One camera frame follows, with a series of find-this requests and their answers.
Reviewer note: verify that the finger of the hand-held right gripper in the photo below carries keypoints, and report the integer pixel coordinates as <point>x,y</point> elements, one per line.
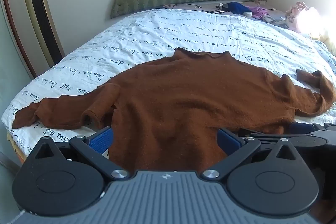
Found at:
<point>302,126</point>
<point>330,127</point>

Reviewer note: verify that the blue cloth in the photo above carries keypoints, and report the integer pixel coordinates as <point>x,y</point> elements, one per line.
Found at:
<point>237,7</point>

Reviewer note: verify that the pink cloth pile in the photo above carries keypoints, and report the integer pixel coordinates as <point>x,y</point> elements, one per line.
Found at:
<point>302,16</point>

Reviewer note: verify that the gold tower air conditioner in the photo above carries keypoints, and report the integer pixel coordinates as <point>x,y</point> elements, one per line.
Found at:
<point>39,16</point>

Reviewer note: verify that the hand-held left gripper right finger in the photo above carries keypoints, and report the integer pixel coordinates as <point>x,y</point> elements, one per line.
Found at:
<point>228,140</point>

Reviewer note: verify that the purple cloth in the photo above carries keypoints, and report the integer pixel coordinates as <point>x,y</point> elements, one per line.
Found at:
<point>258,12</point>

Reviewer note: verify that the white script-printed bed sheet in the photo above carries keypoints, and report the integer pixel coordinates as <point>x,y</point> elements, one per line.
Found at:
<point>157,29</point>

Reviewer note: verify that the brown sweater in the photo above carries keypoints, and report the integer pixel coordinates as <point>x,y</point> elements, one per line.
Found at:
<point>170,98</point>

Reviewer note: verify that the wooden bed frame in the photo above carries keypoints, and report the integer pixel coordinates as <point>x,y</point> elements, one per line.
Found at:
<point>15,146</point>

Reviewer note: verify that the pale yellow cloth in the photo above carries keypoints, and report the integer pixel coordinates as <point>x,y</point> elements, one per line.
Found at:
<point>330,41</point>

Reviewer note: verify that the black charger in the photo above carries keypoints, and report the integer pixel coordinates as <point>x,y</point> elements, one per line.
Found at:
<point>220,6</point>

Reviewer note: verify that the red-brown wooden door frame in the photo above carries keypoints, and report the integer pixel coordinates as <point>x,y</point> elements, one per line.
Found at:
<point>13,23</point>

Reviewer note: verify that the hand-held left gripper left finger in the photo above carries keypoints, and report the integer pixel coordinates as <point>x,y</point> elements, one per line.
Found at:
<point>101,138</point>

